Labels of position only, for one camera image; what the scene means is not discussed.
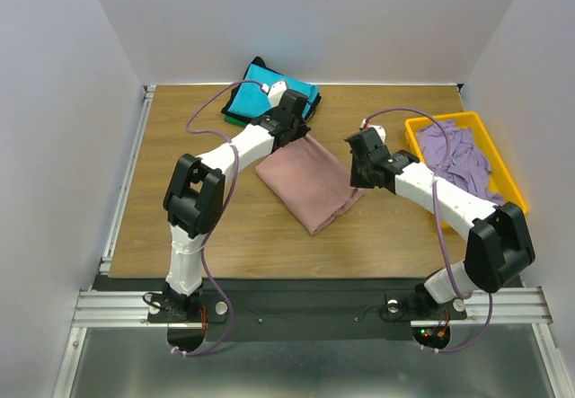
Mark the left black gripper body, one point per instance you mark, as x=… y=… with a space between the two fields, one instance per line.
x=299 y=129

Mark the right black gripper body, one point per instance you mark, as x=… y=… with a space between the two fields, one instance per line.
x=362 y=173

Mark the pink t shirt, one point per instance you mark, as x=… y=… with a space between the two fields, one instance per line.
x=311 y=181

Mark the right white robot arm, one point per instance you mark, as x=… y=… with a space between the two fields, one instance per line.
x=498 y=243

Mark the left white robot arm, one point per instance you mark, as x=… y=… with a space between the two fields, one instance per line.
x=196 y=195

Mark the folded cyan t shirt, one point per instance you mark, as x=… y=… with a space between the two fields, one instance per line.
x=251 y=94

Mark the folded green t shirt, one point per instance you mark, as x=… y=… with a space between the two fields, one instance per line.
x=234 y=121

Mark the folded black t shirt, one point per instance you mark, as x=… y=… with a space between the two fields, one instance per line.
x=233 y=108

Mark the purple t shirt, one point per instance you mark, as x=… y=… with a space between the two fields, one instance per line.
x=466 y=166

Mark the yellow plastic tray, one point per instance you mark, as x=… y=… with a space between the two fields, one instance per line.
x=501 y=180

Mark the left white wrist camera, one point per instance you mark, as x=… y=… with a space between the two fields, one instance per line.
x=274 y=92

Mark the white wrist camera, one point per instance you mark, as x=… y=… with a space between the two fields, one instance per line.
x=274 y=92
x=365 y=124

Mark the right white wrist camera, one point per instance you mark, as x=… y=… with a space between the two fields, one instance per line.
x=365 y=124

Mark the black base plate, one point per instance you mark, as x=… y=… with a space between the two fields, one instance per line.
x=237 y=310

